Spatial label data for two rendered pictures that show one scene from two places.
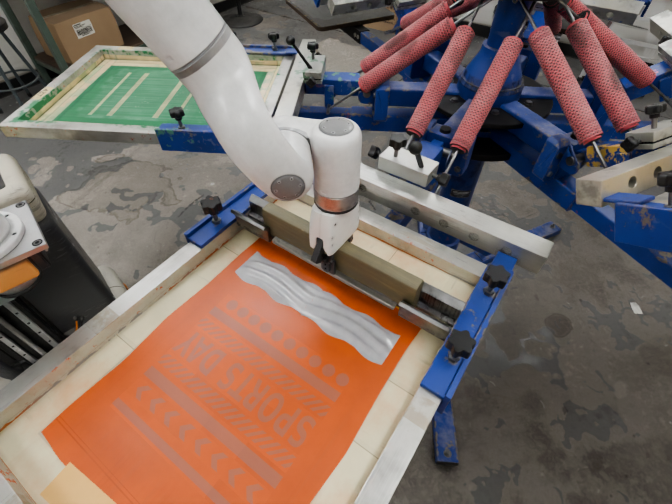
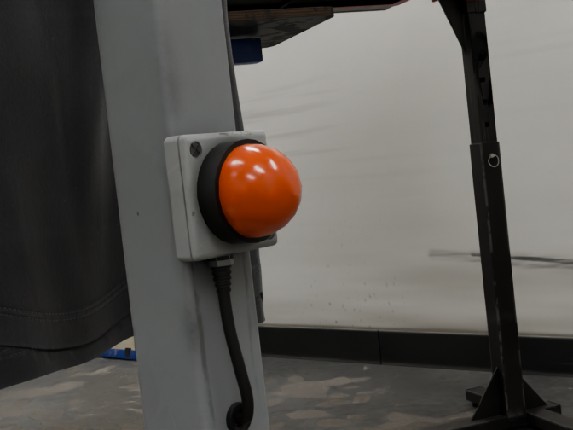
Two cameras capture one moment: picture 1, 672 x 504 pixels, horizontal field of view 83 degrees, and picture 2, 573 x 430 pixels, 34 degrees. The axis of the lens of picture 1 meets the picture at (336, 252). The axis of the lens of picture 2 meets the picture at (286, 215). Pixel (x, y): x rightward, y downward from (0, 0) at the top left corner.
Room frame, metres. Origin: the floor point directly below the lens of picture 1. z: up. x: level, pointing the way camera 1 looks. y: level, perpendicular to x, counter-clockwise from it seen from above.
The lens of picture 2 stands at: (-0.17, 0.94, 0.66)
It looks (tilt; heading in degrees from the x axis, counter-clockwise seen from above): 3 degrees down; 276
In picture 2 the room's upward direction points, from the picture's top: 6 degrees counter-clockwise
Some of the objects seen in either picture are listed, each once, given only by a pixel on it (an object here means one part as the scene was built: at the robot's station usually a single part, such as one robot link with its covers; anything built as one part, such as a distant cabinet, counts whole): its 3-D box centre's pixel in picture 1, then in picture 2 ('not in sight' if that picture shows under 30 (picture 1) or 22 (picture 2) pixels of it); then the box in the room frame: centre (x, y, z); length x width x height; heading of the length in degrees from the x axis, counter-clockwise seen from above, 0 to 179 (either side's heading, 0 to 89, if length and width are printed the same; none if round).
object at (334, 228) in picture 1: (336, 217); not in sight; (0.49, 0.00, 1.12); 0.10 x 0.07 x 0.11; 145
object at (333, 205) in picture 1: (338, 188); not in sight; (0.50, 0.00, 1.18); 0.09 x 0.07 x 0.03; 145
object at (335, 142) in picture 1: (310, 154); not in sight; (0.50, 0.04, 1.25); 0.15 x 0.10 x 0.11; 97
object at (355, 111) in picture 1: (295, 115); not in sight; (1.23, 0.14, 0.90); 1.24 x 0.06 x 0.06; 85
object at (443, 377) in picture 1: (467, 330); not in sight; (0.35, -0.24, 0.98); 0.30 x 0.05 x 0.07; 145
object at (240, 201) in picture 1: (244, 209); not in sight; (0.67, 0.22, 0.98); 0.30 x 0.05 x 0.07; 145
